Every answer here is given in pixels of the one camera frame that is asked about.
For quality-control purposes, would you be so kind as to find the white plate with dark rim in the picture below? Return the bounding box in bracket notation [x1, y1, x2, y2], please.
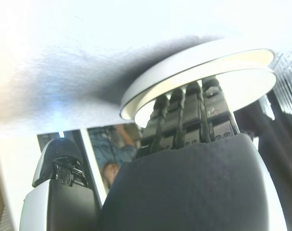
[133, 68, 276, 128]
[120, 38, 276, 120]

